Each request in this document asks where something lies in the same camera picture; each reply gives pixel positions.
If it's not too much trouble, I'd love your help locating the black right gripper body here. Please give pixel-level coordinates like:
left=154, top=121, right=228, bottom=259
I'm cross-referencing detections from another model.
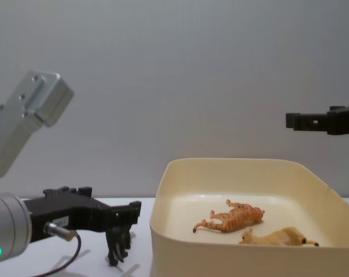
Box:
left=326, top=105, right=349, bottom=136

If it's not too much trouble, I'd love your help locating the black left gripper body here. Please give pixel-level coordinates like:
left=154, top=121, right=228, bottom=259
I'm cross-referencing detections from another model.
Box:
left=23, top=186, right=115, bottom=241

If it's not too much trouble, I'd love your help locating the black toy animal figure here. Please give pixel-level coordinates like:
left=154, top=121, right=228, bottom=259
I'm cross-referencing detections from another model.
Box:
left=104, top=223, right=132, bottom=268

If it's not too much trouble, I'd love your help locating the cream plastic bin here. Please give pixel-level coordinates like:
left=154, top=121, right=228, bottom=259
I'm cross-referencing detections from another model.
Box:
left=149, top=157, right=349, bottom=277

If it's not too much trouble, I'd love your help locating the white table cloth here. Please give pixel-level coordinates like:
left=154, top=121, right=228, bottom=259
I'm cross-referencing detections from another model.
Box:
left=0, top=197, right=349, bottom=277

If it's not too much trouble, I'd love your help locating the orange striped toy tiger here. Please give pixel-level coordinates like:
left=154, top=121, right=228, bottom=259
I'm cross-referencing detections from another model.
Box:
left=192, top=199, right=265, bottom=234

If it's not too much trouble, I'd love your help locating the tan toy lion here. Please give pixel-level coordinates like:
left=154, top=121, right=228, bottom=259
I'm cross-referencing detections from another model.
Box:
left=238, top=226, right=320, bottom=248

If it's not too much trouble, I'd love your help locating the dark cable with silver plug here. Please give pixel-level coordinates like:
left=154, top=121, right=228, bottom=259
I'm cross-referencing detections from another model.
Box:
left=26, top=222, right=83, bottom=277

